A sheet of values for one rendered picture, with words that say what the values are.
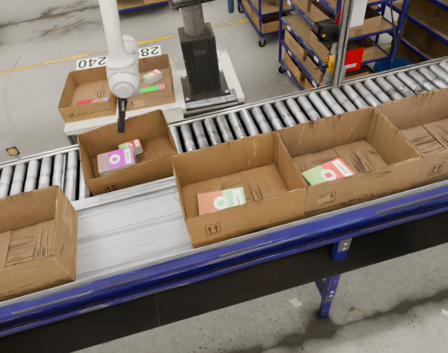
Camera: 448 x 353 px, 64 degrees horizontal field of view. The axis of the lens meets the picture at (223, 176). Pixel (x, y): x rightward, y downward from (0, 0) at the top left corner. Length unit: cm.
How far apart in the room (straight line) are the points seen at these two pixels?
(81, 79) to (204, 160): 131
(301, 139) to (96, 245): 84
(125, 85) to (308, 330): 147
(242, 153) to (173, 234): 39
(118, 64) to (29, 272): 72
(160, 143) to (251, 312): 101
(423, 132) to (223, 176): 83
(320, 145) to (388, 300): 103
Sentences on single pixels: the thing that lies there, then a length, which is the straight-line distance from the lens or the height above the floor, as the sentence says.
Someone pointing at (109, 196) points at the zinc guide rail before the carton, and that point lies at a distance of 145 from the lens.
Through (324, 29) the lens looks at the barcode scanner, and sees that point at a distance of 193.
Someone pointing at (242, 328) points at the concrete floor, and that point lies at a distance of 202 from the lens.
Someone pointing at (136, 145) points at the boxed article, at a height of 82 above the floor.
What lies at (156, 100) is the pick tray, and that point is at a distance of 204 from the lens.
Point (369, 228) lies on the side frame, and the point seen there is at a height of 82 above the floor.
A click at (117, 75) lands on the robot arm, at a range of 133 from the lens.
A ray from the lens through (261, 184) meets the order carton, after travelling 135.
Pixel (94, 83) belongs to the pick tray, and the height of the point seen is 76.
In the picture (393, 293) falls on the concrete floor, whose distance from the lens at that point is 220.
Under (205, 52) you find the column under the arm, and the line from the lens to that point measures 194.
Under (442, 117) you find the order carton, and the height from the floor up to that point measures 90.
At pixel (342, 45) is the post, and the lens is 198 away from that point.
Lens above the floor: 191
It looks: 47 degrees down
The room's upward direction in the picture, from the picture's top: 9 degrees counter-clockwise
